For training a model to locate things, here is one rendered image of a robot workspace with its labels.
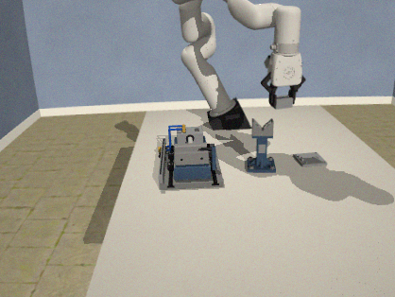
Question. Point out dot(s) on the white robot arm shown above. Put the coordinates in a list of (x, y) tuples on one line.
[(287, 23)]

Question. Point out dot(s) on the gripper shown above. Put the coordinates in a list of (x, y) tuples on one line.
[(285, 70)]

